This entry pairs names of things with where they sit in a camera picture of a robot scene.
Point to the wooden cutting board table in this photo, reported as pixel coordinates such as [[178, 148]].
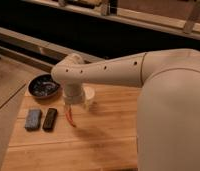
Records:
[[103, 137]]

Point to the black rectangular block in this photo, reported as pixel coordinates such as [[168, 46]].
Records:
[[50, 119]]

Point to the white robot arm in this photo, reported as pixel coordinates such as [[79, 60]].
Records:
[[168, 107]]

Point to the blue sponge block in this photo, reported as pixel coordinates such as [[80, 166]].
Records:
[[33, 120]]

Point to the dark ceramic bowl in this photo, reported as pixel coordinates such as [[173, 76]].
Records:
[[43, 87]]

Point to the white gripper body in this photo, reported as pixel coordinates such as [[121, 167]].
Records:
[[77, 94]]

